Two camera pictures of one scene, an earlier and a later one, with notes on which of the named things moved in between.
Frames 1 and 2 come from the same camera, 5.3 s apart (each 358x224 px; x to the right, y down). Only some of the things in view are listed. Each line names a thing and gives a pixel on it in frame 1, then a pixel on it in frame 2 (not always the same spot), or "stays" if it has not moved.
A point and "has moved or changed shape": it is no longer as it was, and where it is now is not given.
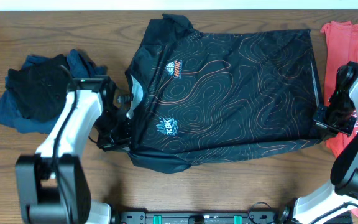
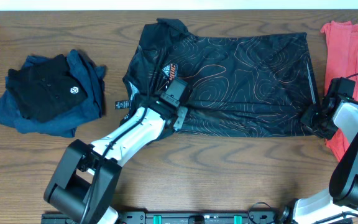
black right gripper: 346,130 to 306,118
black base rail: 192,217 stays
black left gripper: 124,142 to 179,122
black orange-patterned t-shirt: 196,96 has moved or changed shape
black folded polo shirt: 40,88 stays
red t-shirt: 342,46 stays
